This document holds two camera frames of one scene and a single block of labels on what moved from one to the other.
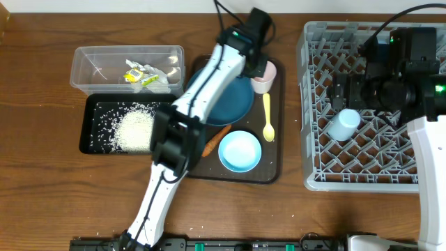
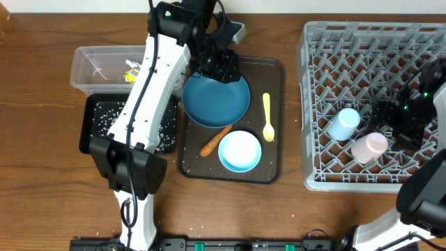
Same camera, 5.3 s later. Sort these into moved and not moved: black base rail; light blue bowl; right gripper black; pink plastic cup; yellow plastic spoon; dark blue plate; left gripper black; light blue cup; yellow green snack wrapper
Moved: right gripper black; pink plastic cup; left gripper black
Not moved: dark blue plate; yellow green snack wrapper; black base rail; light blue bowl; light blue cup; yellow plastic spoon
